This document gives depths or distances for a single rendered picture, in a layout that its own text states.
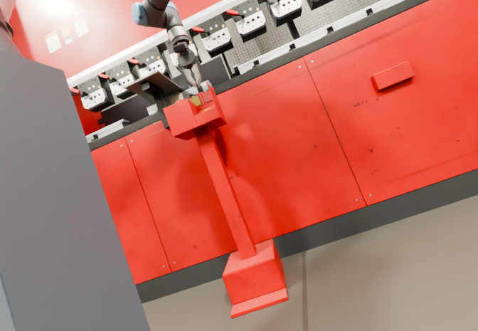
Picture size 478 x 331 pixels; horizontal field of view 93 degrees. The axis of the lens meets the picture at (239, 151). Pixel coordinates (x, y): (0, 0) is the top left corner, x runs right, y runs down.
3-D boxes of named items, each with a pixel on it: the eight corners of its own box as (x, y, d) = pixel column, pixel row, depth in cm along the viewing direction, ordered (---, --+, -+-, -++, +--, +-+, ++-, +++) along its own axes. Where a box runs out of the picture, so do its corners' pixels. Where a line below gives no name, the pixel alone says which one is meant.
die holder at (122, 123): (57, 165, 138) (53, 151, 139) (67, 165, 144) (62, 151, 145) (128, 134, 131) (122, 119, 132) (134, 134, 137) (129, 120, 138)
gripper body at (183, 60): (202, 68, 100) (191, 43, 100) (197, 61, 91) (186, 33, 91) (186, 75, 100) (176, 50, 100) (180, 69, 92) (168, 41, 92)
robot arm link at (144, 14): (136, -12, 79) (165, -6, 87) (127, 12, 87) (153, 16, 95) (146, 8, 79) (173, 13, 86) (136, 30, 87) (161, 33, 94)
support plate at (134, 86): (124, 88, 104) (123, 86, 105) (153, 102, 130) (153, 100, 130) (158, 71, 102) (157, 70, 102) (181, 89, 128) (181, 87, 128)
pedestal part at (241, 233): (242, 260, 88) (193, 132, 92) (243, 254, 94) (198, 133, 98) (256, 255, 87) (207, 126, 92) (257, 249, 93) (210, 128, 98)
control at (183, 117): (173, 137, 88) (157, 95, 89) (187, 140, 104) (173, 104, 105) (220, 117, 86) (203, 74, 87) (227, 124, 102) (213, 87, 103)
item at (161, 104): (155, 126, 104) (139, 83, 105) (169, 129, 118) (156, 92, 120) (163, 122, 103) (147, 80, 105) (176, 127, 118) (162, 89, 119)
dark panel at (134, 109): (117, 160, 190) (99, 112, 194) (118, 160, 192) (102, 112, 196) (240, 107, 175) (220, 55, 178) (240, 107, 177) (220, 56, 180)
